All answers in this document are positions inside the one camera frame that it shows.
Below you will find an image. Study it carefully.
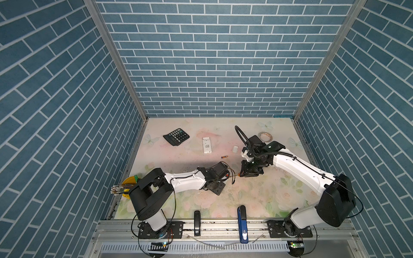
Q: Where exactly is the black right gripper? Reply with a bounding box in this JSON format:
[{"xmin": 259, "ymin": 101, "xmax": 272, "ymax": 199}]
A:
[{"xmin": 237, "ymin": 154, "xmax": 266, "ymax": 176}]

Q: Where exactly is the black stapler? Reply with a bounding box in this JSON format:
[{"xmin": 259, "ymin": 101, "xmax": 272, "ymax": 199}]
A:
[{"xmin": 194, "ymin": 210, "xmax": 201, "ymax": 237}]

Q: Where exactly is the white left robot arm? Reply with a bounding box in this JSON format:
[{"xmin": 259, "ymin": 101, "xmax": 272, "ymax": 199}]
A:
[{"xmin": 128, "ymin": 162, "xmax": 231, "ymax": 232}]

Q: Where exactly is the yellow pen cup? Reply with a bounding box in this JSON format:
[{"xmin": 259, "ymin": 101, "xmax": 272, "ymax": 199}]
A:
[{"xmin": 110, "ymin": 175, "xmax": 140, "ymax": 200}]

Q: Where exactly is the aluminium corner post left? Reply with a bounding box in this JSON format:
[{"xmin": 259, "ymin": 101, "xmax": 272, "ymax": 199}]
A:
[{"xmin": 84, "ymin": 0, "xmax": 148, "ymax": 122}]

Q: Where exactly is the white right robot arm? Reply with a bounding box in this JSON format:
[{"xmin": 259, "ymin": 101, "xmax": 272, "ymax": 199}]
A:
[{"xmin": 240, "ymin": 145, "xmax": 356, "ymax": 231}]

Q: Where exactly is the black corrugated cable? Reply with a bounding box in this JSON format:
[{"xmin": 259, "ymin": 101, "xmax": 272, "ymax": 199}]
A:
[{"xmin": 234, "ymin": 125, "xmax": 294, "ymax": 160}]

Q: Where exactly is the tape roll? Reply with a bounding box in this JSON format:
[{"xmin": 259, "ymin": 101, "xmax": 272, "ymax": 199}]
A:
[{"xmin": 258, "ymin": 132, "xmax": 273, "ymax": 143}]

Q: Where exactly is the aluminium corner post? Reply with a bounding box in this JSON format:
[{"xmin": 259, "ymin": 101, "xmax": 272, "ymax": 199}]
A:
[
  {"xmin": 84, "ymin": 0, "xmax": 148, "ymax": 122},
  {"xmin": 293, "ymin": 0, "xmax": 367, "ymax": 123}
]

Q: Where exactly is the aluminium front rail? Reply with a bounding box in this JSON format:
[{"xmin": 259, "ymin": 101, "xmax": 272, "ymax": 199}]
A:
[{"xmin": 85, "ymin": 219, "xmax": 368, "ymax": 258}]

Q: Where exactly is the small white remote control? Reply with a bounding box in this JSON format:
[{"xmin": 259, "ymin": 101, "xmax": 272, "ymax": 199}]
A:
[{"xmin": 202, "ymin": 137, "xmax": 213, "ymax": 154}]

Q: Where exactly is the black desktop calculator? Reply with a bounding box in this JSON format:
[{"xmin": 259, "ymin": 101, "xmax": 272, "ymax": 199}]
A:
[{"xmin": 163, "ymin": 128, "xmax": 190, "ymax": 146}]

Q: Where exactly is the aluminium corner post right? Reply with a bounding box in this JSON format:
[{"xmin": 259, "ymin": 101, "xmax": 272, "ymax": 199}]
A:
[{"xmin": 293, "ymin": 0, "xmax": 367, "ymax": 123}]

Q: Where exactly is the blue stapler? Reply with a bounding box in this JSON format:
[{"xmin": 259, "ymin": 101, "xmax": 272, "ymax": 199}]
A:
[{"xmin": 237, "ymin": 205, "xmax": 249, "ymax": 244}]

